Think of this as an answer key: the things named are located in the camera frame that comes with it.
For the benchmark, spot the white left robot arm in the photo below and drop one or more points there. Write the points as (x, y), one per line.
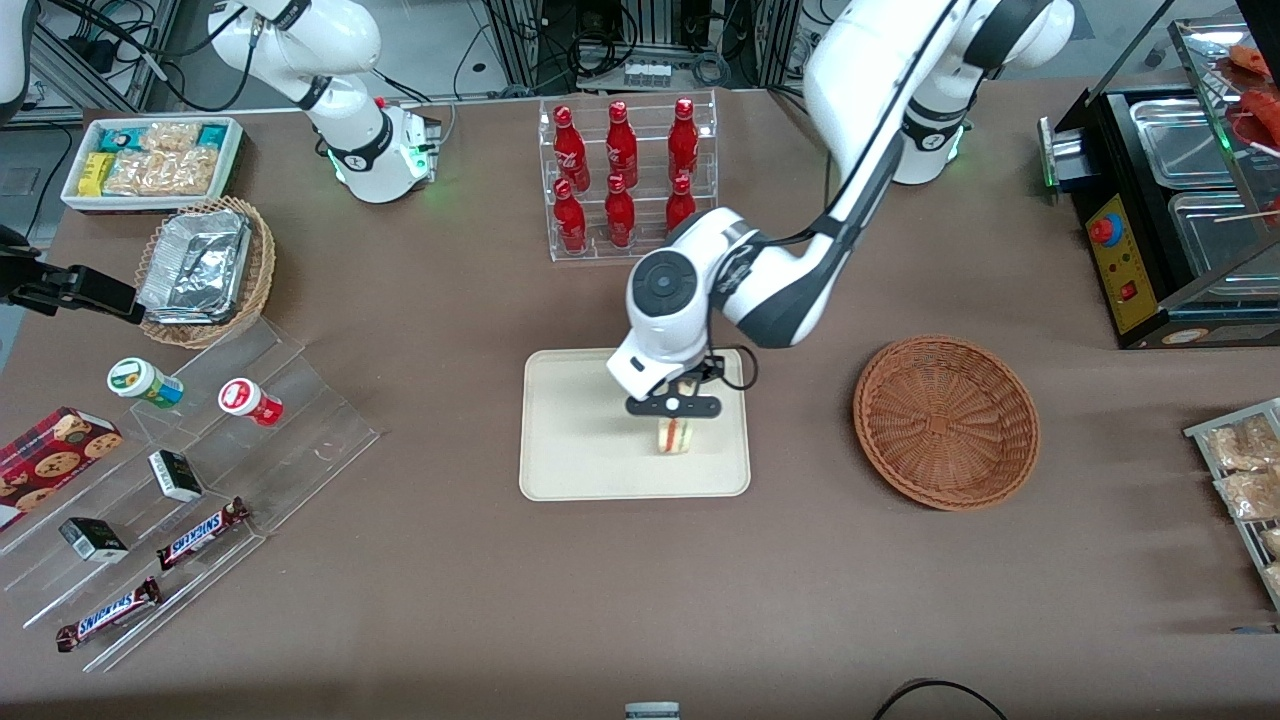
(850, 80)

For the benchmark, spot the Snickers chocolate bar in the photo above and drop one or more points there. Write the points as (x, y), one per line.
(108, 613)
(203, 533)

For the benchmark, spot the teal snack packet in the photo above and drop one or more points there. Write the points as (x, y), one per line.
(212, 135)

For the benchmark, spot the clear acrylic stepped display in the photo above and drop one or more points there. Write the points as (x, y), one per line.
(300, 420)

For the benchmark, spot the red rocker switch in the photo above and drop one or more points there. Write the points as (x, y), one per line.
(1130, 292)

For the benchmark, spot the clear bag of snacks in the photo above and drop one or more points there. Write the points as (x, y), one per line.
(1275, 578)
(1240, 445)
(1272, 541)
(1250, 492)

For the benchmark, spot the green snack packet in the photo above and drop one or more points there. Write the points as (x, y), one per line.
(120, 138)

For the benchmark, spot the wooden skewer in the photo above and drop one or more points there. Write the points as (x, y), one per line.
(1245, 213)

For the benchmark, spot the cream plastic tray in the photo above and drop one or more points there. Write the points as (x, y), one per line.
(580, 440)

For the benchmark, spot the red sausage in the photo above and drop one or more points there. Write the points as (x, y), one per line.
(1252, 58)
(1262, 108)

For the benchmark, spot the red cola bottle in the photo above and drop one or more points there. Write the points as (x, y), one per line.
(684, 130)
(621, 132)
(619, 210)
(568, 138)
(680, 203)
(570, 218)

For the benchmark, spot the white cup with red lid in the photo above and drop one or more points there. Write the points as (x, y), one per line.
(248, 401)

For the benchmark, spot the round brown wicker basket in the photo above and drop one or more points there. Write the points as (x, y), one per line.
(945, 425)

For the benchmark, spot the white plastic snack bin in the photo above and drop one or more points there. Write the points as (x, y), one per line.
(75, 195)

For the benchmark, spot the red and blue knob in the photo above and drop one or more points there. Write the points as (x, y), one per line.
(1104, 230)

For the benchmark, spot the steel warmer pan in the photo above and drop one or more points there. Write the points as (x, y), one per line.
(1180, 140)
(1215, 235)

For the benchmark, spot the small grey device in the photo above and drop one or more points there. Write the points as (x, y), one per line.
(652, 712)

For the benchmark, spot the black food warmer cabinet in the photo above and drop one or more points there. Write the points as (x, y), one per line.
(1140, 200)

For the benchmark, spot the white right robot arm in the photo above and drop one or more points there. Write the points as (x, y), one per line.
(350, 110)

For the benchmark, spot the clear cracker bag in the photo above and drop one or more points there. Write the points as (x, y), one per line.
(170, 136)
(160, 175)

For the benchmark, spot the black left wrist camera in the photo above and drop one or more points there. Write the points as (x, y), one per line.
(672, 405)

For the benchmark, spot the small black carton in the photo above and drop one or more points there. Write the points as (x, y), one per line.
(93, 540)
(175, 475)

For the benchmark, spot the yellow snack packet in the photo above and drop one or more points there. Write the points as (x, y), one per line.
(97, 172)

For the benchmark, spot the clear acrylic bottle rack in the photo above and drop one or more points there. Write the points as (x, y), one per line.
(640, 245)

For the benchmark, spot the triangle sandwich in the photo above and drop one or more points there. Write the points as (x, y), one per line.
(675, 437)

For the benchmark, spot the tan wicker basket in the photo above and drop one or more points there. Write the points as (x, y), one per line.
(260, 270)

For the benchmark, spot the white power strip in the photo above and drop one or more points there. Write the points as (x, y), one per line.
(648, 73)

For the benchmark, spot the stack of foil trays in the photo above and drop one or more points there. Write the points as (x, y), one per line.
(195, 265)

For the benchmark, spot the white cup with green lid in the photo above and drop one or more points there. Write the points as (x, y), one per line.
(142, 381)

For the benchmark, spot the red cookie box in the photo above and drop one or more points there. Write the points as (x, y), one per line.
(50, 462)

